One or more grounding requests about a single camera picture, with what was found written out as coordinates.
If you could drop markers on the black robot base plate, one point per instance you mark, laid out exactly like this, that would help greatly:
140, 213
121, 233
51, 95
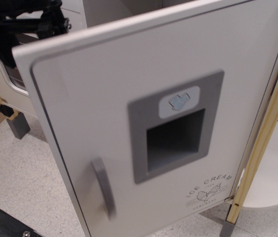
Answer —
11, 227

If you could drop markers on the white toy fridge door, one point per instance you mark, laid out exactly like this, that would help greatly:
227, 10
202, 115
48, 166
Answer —
80, 85

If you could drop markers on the white round table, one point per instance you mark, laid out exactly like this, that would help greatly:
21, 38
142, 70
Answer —
263, 192

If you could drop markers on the grey fridge door handle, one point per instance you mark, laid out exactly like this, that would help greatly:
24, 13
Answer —
101, 175

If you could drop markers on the light wooden corner post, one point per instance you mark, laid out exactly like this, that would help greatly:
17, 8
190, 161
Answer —
266, 129

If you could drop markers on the grey post foot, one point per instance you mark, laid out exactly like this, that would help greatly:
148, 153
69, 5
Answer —
227, 229
19, 126

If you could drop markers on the grey left post foot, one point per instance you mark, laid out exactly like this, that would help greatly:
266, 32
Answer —
19, 126

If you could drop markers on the white toy oven door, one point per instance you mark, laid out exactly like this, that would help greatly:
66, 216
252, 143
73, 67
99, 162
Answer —
12, 89

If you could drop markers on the grey right post foot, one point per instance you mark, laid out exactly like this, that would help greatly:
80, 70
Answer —
227, 229

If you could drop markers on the black clamp knob left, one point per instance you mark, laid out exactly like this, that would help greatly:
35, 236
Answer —
6, 110

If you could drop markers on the grey ice dispenser panel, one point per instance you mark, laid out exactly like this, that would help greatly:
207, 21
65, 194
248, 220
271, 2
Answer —
173, 127

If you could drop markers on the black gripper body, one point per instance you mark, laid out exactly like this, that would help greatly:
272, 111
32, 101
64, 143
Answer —
23, 16

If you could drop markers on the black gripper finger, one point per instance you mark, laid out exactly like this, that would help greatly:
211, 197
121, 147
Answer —
45, 26
7, 42

